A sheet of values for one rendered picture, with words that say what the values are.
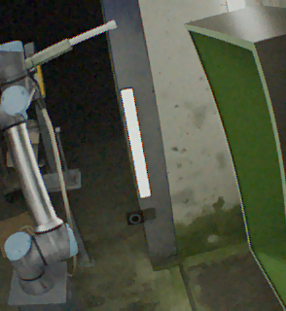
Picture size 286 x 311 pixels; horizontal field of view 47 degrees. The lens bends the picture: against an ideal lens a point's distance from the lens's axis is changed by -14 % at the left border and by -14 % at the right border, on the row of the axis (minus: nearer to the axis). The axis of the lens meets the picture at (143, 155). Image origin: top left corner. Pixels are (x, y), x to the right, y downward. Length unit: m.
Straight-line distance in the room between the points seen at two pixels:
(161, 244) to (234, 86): 1.26
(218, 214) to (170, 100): 0.81
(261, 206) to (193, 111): 0.65
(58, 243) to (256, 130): 0.96
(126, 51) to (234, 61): 0.64
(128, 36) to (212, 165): 0.88
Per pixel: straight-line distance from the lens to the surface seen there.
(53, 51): 1.28
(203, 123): 2.02
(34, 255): 1.52
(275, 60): 0.82
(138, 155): 1.99
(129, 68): 1.87
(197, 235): 2.39
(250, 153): 1.59
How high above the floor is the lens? 1.75
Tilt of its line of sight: 25 degrees down
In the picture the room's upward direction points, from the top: 10 degrees counter-clockwise
